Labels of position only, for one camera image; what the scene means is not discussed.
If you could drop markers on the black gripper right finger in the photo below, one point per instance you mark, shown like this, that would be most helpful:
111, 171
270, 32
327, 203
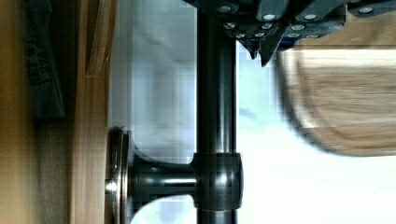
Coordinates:
287, 13

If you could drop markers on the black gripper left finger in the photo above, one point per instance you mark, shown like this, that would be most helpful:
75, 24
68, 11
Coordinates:
256, 24

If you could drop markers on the black drawer handle bar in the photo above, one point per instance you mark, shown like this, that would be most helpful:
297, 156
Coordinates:
214, 178

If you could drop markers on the wooden drawer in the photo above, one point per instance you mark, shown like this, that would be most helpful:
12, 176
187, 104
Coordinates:
96, 23

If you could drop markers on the wooden serving tray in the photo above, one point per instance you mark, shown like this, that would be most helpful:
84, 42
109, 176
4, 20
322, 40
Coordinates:
340, 87

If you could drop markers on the black Taylors tea bag pack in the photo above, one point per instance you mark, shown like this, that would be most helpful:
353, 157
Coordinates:
42, 67

